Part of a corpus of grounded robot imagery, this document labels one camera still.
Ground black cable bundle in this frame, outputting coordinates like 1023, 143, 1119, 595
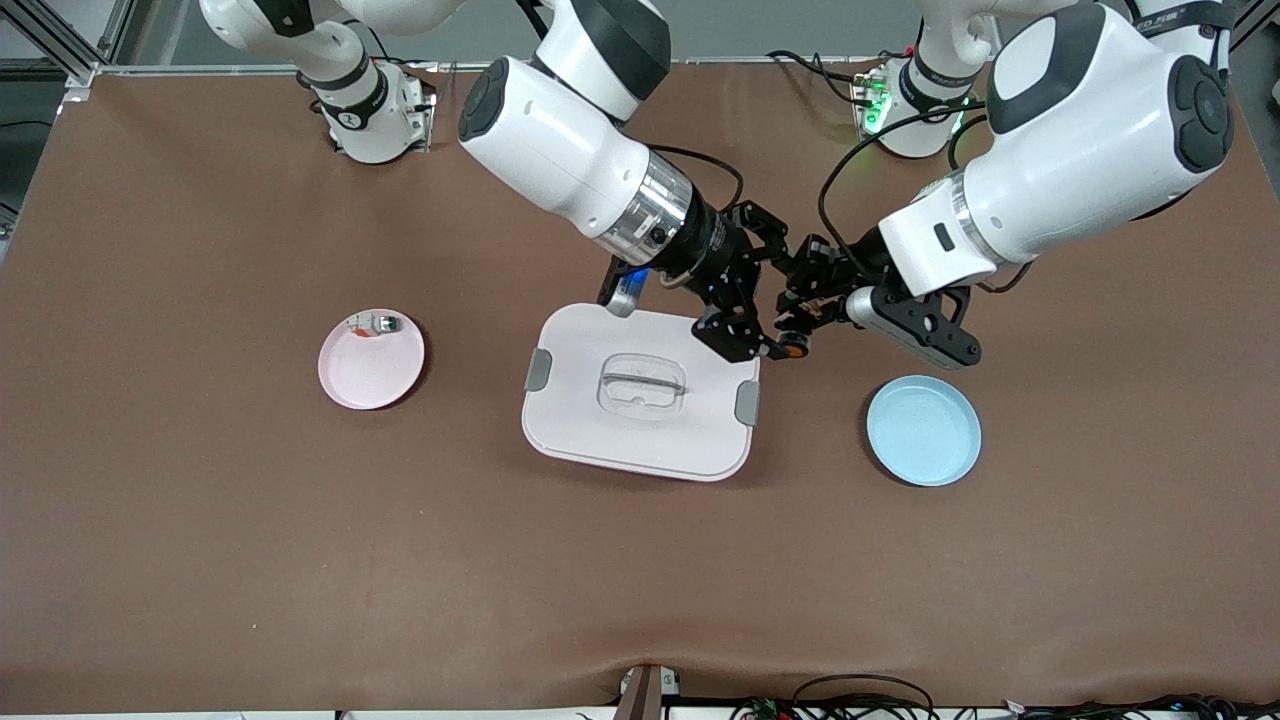
1000, 692, 1280, 720

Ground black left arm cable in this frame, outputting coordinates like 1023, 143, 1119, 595
817, 100, 991, 277

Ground black looped cable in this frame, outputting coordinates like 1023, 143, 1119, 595
791, 674, 937, 720

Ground brown table cover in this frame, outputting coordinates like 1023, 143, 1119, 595
0, 58, 1280, 714

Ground pink round plate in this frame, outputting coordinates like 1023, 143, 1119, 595
317, 308, 427, 412

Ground black arm base cables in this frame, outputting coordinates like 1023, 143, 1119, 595
766, 48, 883, 106

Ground clear box lid handle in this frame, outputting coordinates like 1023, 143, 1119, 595
598, 372, 687, 399

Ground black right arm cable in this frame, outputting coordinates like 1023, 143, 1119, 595
648, 145, 747, 214

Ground aluminium frame profile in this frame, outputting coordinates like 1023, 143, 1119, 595
1225, 0, 1280, 56
0, 0, 136, 87

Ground light blue round plate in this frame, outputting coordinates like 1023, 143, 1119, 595
866, 375, 983, 488

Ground white lidded plastic box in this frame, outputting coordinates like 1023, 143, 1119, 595
521, 303, 762, 483

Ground brown camera mount post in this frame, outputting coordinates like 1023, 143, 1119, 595
614, 663, 682, 720

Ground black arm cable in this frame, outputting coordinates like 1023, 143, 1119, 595
648, 145, 747, 214
817, 100, 991, 277

